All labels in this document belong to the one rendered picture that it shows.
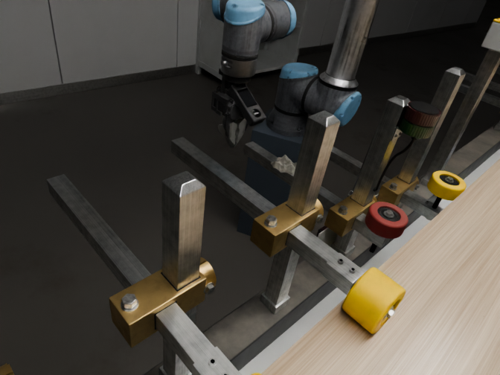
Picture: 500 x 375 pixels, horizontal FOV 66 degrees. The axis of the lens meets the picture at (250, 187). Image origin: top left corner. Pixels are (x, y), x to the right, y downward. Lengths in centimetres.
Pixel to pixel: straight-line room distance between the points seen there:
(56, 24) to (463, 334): 299
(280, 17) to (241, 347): 75
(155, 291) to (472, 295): 52
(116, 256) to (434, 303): 50
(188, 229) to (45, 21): 280
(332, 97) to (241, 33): 65
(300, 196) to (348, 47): 91
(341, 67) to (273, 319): 97
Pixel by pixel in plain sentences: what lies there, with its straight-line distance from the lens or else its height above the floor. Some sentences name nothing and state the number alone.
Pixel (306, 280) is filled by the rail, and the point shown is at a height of 70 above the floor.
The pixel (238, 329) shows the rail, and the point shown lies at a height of 70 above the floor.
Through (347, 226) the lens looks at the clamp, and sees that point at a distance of 85.
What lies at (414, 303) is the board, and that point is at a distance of 70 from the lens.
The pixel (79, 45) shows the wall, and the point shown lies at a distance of 327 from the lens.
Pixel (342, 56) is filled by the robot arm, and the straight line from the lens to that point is 148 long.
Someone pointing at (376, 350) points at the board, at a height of 90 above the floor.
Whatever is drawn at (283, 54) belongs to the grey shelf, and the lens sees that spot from 416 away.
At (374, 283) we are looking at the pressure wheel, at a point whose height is 98.
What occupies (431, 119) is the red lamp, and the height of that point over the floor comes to 111.
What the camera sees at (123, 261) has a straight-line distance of 57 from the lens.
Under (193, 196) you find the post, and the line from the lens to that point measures 42.
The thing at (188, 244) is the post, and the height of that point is 105.
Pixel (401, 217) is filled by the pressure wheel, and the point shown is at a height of 91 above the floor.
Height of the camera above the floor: 138
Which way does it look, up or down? 37 degrees down
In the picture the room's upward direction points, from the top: 9 degrees clockwise
